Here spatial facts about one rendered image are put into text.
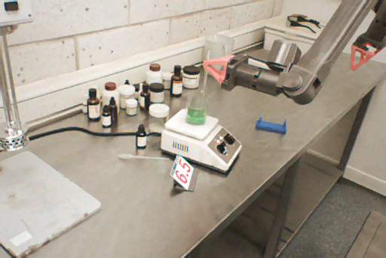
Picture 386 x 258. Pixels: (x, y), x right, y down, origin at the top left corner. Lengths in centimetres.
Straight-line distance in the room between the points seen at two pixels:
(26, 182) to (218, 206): 45
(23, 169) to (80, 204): 20
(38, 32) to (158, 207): 61
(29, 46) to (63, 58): 12
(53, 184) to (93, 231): 18
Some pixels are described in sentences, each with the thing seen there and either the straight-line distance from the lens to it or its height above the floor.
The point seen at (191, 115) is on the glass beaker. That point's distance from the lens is 99.
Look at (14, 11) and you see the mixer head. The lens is 68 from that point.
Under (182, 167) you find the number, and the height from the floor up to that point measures 78.
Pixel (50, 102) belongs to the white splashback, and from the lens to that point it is 119.
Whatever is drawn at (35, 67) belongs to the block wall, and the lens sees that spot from 118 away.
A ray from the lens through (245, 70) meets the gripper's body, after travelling 89.
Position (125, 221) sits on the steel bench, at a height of 75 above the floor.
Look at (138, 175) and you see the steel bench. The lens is 95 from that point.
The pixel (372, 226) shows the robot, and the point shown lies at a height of 36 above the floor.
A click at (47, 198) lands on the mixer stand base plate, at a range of 89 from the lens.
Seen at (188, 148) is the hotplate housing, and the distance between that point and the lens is 99.
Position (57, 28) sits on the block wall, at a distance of 119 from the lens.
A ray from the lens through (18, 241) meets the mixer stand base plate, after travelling 82.
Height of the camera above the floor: 133
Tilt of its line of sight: 30 degrees down
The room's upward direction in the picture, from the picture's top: 6 degrees clockwise
